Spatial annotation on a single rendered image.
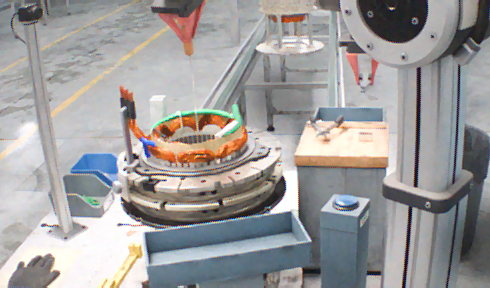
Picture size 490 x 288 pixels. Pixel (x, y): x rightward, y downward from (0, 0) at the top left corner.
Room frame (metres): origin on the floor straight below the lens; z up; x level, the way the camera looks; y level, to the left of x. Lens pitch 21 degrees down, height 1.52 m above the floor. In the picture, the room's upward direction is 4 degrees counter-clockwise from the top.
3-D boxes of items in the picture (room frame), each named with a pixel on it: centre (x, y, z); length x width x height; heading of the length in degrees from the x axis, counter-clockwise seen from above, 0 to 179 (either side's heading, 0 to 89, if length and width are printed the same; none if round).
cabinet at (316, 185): (1.18, -0.21, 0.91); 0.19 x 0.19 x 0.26; 75
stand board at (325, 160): (1.18, -0.21, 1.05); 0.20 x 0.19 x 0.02; 165
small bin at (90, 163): (1.67, 0.45, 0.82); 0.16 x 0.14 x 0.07; 82
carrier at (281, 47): (3.34, -0.30, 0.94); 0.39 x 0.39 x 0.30
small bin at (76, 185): (1.51, 0.48, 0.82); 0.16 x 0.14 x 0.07; 80
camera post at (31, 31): (1.37, 0.50, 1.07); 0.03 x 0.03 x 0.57; 55
